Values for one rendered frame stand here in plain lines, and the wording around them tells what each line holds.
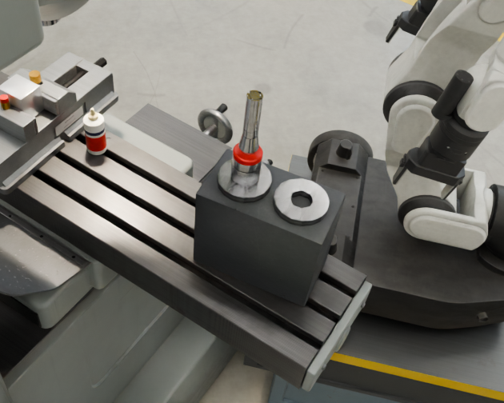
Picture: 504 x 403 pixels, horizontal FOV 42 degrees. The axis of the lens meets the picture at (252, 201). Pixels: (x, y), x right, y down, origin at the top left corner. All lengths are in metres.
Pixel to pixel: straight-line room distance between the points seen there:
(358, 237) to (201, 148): 0.48
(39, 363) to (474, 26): 1.06
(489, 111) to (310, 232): 0.39
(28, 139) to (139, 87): 1.71
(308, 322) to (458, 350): 0.78
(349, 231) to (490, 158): 1.36
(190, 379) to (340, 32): 2.09
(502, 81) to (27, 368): 1.01
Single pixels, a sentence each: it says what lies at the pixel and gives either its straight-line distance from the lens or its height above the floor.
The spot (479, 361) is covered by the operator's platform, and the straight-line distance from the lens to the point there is 1.88.
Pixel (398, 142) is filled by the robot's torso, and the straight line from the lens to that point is 1.49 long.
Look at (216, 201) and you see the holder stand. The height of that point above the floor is 1.13.
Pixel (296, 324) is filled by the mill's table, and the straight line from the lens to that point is 1.15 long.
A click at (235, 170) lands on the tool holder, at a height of 1.17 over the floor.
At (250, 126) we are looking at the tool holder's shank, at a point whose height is 1.27.
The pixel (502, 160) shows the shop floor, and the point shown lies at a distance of 3.03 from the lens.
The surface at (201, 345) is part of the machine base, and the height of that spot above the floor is 0.20.
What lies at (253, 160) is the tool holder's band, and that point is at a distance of 1.01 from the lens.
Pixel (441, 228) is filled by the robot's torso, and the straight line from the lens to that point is 1.70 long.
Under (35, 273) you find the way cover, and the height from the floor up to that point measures 0.89.
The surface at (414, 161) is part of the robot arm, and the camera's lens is 1.33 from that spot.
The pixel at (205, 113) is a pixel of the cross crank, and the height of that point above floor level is 0.68.
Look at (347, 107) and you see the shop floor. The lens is 3.02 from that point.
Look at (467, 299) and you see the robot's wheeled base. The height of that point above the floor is 0.57.
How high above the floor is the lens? 1.93
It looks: 49 degrees down
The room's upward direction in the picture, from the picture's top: 8 degrees clockwise
